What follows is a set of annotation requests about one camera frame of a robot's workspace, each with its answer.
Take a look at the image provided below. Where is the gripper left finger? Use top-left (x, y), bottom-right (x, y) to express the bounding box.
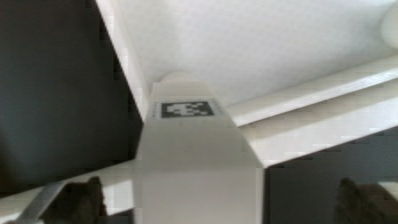
top-left (14, 175), bottom-right (110, 224)

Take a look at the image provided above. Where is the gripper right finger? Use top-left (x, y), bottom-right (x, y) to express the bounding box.
top-left (334, 178), bottom-right (398, 224)

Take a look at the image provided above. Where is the white desk top tray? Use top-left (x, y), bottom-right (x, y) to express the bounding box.
top-left (0, 0), bottom-right (398, 224)

